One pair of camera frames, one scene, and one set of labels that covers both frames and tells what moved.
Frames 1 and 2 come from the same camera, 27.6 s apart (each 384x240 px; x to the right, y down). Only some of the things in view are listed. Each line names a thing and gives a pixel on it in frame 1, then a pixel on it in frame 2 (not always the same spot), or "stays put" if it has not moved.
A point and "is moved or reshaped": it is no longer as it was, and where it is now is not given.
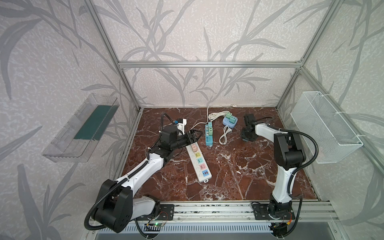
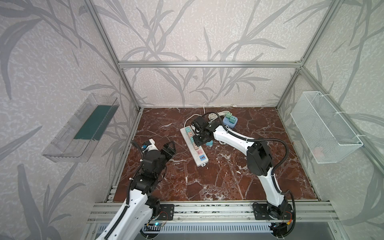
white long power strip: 200,167 is moved or reshaped
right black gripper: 247,133 → 199,132
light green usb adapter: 228,115 stays put
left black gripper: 186,140 → 162,154
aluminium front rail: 305,212 stays put
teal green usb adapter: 232,119 stays put
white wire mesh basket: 313,115 stays put
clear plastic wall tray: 76,142 stays put
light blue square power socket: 226,121 stays put
